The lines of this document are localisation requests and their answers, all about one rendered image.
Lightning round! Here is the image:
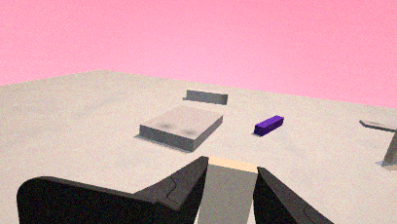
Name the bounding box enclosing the purple rectangular block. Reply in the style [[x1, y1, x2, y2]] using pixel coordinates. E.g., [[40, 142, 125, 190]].
[[254, 115, 284, 136]]

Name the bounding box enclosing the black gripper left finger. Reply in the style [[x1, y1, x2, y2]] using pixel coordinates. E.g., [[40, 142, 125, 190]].
[[17, 156, 209, 224]]

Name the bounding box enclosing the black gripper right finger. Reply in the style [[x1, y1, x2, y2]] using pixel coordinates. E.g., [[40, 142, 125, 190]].
[[253, 167, 335, 224]]

